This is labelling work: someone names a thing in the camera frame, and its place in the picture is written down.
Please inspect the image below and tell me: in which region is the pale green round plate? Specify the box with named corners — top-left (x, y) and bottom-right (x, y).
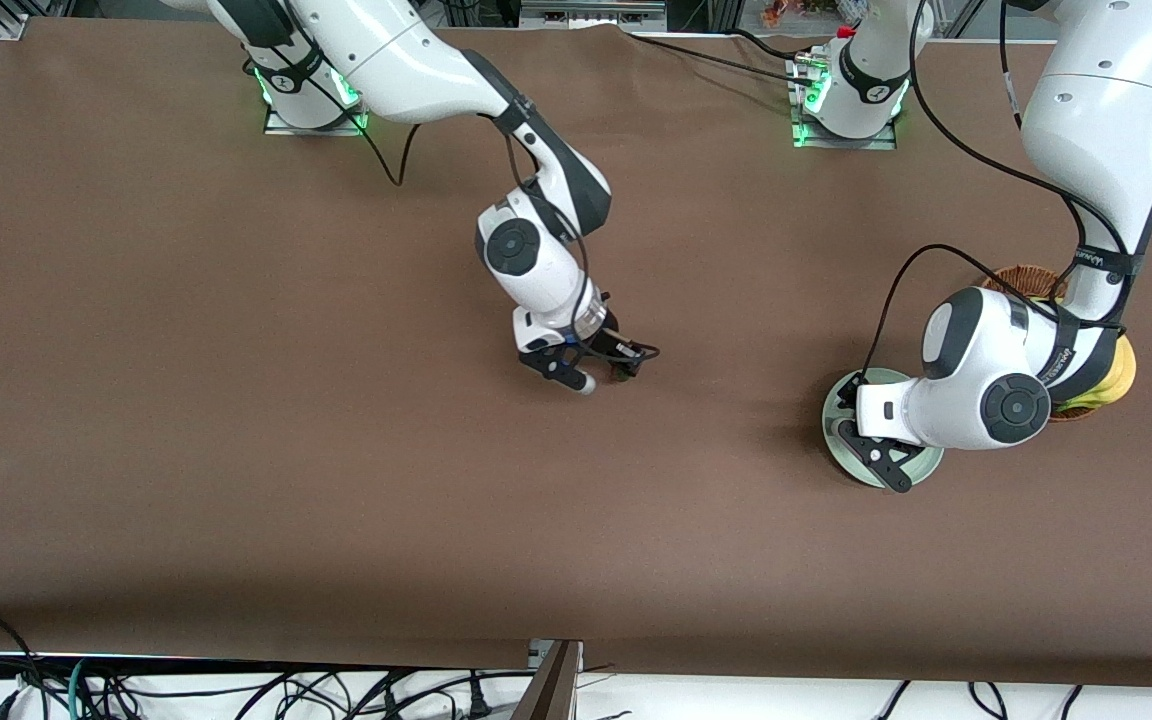
top-left (822, 368), bottom-right (945, 489)

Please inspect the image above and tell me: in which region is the brown table cover sheet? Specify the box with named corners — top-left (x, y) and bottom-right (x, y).
top-left (0, 15), bottom-right (1152, 691)

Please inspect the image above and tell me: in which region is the brown wicker basket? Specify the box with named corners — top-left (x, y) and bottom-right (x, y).
top-left (981, 264), bottom-right (1099, 423)

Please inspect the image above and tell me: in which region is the yellow banana bunch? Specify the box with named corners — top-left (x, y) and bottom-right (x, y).
top-left (1029, 292), bottom-right (1138, 412)

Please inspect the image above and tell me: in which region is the grey metal device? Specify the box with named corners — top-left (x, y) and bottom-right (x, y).
top-left (519, 0), bottom-right (669, 31)

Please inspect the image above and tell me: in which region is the colourful background item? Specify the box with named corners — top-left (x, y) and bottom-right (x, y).
top-left (762, 0), bottom-right (842, 28)

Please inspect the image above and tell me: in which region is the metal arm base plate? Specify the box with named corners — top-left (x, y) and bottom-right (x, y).
top-left (789, 52), bottom-right (900, 152)
top-left (262, 95), bottom-right (371, 137)

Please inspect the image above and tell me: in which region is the small metal bracket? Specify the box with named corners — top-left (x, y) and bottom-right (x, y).
top-left (528, 638), bottom-right (585, 673)

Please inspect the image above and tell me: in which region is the long black table cable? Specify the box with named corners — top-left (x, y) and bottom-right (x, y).
top-left (621, 28), bottom-right (817, 89)

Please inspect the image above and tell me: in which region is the short black table cable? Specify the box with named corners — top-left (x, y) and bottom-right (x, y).
top-left (726, 28), bottom-right (805, 63)

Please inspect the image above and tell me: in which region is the teal floor cable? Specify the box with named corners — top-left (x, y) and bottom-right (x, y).
top-left (66, 657), bottom-right (102, 720)

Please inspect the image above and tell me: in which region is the aluminium frame corner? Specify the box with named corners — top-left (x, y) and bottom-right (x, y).
top-left (0, 0), bottom-right (72, 41)

